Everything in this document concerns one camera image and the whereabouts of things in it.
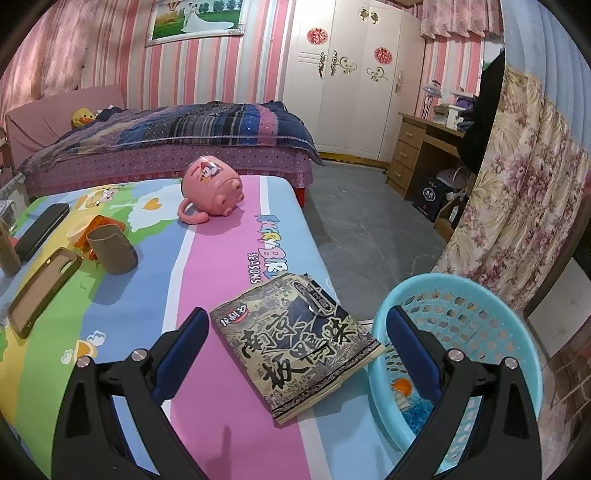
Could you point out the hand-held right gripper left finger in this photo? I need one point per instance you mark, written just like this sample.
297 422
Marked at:
184 355

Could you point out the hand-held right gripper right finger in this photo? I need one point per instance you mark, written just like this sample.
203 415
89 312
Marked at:
415 360

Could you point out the whole tangerine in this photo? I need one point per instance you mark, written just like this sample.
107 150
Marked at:
402 385

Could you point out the blue plastic wrap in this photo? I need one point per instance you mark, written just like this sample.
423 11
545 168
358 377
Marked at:
415 415

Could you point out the light blue plastic basket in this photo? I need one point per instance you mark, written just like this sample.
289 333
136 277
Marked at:
475 318

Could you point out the beige black snack packet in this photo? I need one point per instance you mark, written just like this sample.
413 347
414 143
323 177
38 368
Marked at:
295 346

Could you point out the orange peel strip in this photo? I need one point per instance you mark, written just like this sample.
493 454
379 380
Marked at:
99 221

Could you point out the brown paper bag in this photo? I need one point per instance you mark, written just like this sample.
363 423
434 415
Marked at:
8 249

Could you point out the cartoon printed tablecloth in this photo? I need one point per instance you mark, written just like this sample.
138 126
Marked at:
221 258

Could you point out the brown cardboard box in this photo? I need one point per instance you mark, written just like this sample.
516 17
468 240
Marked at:
450 221

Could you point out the brown phone case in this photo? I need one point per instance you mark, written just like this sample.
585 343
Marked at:
41 290

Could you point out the black bag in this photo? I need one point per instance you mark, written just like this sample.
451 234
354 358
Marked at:
428 197

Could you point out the pink cartoon mug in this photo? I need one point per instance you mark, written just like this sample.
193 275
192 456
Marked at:
212 184

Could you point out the black zip case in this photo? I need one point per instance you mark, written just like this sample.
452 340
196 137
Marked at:
41 230

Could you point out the pink bed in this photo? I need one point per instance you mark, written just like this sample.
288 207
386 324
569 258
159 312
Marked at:
184 161

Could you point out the blue floral curtain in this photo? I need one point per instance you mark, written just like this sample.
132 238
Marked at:
521 194

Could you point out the wooden desk with drawers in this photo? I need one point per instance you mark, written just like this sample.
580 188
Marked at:
408 147

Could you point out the striped patchwork quilt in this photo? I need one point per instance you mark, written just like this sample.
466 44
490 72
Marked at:
184 127

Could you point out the black hanging coat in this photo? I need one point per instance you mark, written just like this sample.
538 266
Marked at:
482 124

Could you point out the white box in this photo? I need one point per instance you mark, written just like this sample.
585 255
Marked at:
445 115

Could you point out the yellow duck plush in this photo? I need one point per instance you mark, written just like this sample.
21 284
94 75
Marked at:
82 117

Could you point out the white wardrobe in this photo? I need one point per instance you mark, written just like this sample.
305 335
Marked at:
351 106

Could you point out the desk lamp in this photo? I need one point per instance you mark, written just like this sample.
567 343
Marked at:
431 92

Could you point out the long pink curtain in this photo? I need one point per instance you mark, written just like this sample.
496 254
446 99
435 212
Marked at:
60 50

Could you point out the framed wedding picture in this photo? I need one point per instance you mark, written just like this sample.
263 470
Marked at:
194 23

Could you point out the short pink curtain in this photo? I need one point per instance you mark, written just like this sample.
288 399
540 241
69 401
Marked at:
457 18

